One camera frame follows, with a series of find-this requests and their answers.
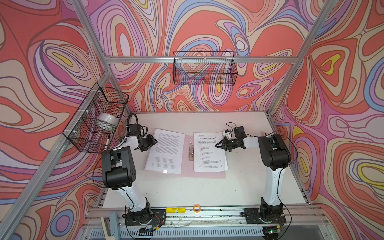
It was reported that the printed Chinese text sheet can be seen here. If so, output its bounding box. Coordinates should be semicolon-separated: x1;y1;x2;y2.
194;132;228;173

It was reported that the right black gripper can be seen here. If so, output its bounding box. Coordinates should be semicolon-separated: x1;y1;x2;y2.
214;136;239;152

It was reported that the black wire basket back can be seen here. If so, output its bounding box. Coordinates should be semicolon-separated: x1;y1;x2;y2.
173;50;238;86

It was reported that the white tape roll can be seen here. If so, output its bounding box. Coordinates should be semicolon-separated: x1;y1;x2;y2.
96;113;119;127

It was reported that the metal folder clip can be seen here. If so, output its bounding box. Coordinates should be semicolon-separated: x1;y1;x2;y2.
189;143;194;162

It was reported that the black marker pen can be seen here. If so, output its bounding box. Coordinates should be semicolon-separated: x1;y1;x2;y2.
104;135;111;151

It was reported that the yellow label strip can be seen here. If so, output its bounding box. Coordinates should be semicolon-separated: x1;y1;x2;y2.
166;207;186;213

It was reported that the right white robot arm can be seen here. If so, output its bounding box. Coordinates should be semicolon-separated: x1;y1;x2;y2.
215;127;292;223

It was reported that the black wire basket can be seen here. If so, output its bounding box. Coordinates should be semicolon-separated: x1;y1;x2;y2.
63;83;129;154
173;50;238;86

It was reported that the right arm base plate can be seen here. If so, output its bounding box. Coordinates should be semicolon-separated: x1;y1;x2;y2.
240;208;287;225

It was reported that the black wire basket left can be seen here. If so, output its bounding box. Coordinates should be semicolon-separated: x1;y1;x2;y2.
63;83;129;154

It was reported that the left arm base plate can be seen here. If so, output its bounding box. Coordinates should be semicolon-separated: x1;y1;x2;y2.
122;209;167;227

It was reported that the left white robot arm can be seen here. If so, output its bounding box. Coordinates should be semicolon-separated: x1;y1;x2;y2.
102;123;158;218

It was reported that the pink file folder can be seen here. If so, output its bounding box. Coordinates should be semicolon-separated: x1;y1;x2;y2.
144;134;227;180

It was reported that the printed English text sheet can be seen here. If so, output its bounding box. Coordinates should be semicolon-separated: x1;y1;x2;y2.
145;129;186;175

